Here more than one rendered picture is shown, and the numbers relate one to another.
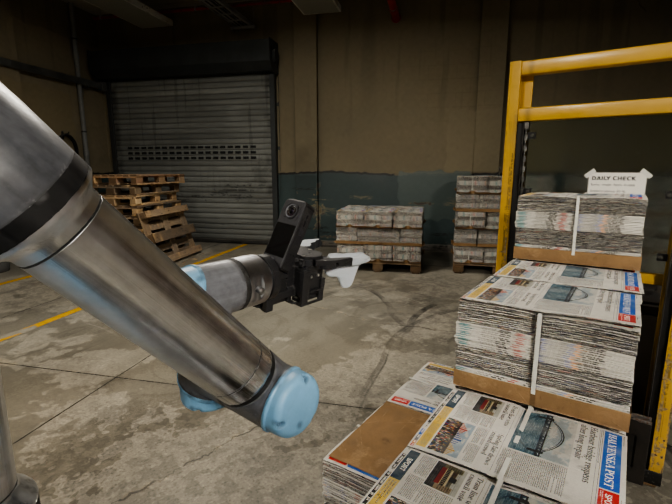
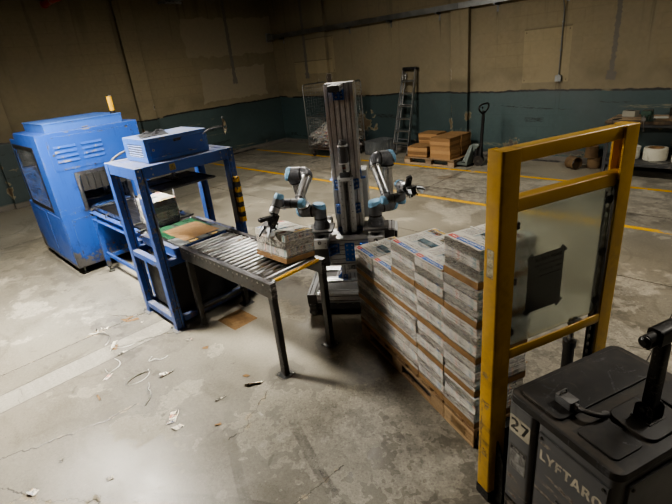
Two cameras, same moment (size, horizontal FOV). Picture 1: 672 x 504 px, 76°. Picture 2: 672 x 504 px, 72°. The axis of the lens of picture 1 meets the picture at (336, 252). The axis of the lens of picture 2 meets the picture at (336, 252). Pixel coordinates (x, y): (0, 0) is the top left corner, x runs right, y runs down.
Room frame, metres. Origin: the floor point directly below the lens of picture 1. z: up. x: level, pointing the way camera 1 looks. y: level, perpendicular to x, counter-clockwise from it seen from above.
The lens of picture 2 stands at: (2.09, -3.19, 2.23)
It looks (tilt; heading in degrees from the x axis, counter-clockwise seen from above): 23 degrees down; 124
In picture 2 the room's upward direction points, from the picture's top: 6 degrees counter-clockwise
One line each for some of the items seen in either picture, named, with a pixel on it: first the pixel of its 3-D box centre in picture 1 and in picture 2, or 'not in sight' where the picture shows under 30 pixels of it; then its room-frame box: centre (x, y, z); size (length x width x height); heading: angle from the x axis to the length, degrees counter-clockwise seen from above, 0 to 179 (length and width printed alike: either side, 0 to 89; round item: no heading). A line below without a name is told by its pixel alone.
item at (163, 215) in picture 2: not in sight; (157, 209); (-2.07, -0.26, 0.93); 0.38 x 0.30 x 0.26; 167
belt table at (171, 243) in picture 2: not in sight; (188, 234); (-1.51, -0.39, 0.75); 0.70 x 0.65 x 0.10; 167
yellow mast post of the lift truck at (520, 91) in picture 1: (508, 253); (598, 302); (2.07, -0.84, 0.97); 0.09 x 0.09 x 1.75; 56
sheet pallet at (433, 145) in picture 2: not in sight; (438, 147); (-1.26, 6.10, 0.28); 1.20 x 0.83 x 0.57; 167
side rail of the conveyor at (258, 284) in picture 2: not in sight; (222, 269); (-0.57, -0.86, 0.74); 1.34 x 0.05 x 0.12; 167
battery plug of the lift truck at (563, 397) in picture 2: not in sight; (584, 403); (2.08, -1.44, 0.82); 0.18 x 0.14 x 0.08; 146
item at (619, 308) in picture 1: (551, 296); (425, 240); (1.04, -0.54, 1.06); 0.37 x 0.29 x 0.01; 56
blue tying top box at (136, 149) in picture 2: not in sight; (166, 143); (-1.51, -0.39, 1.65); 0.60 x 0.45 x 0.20; 77
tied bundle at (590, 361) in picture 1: (545, 341); (425, 256); (1.04, -0.53, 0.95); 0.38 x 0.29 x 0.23; 56
